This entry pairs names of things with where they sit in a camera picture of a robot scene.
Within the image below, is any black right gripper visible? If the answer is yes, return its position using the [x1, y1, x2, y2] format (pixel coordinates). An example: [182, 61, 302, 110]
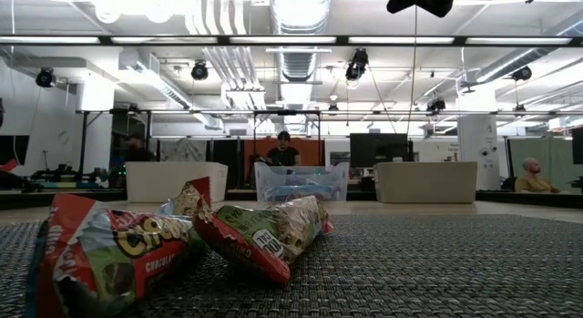
[385, 0, 455, 19]

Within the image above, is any green granola bar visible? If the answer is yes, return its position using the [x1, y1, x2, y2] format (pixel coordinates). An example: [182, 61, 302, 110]
[193, 194, 334, 285]

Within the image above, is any red chewy chocolate granola bar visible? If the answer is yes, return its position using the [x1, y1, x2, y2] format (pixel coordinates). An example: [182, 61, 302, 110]
[25, 175, 213, 318]

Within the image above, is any white pillar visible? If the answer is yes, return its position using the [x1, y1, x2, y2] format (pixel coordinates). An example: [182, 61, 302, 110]
[456, 87, 501, 191]

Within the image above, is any black monitor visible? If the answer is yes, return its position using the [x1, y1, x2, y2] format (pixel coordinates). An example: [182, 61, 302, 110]
[349, 132, 414, 169]

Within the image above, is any person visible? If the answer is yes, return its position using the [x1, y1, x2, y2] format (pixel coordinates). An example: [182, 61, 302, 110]
[500, 157, 562, 194]
[120, 133, 159, 163]
[261, 129, 302, 168]

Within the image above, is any light grey plastic bin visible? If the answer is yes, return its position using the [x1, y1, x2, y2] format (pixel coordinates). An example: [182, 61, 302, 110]
[373, 160, 479, 205]

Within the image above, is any red panel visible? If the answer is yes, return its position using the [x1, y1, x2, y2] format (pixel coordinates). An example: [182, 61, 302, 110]
[243, 138, 326, 173]

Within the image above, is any clear plastic bin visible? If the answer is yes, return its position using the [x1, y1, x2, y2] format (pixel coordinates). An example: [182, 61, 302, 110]
[253, 160, 351, 203]

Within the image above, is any green partition curtain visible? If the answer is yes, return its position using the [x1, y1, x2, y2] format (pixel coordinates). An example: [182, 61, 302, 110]
[507, 136, 583, 196]

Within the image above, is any grey woven placemat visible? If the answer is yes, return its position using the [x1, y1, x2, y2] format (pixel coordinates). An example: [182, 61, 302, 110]
[0, 212, 583, 318]

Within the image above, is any black aluminium table frame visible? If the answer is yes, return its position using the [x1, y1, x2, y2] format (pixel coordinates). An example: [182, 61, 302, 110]
[0, 34, 583, 210]

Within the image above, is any silver ventilation duct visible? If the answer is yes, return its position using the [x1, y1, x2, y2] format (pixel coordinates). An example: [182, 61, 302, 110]
[268, 0, 333, 117]

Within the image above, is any black background rig frame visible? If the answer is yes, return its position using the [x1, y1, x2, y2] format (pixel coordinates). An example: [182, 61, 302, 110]
[75, 108, 583, 164]

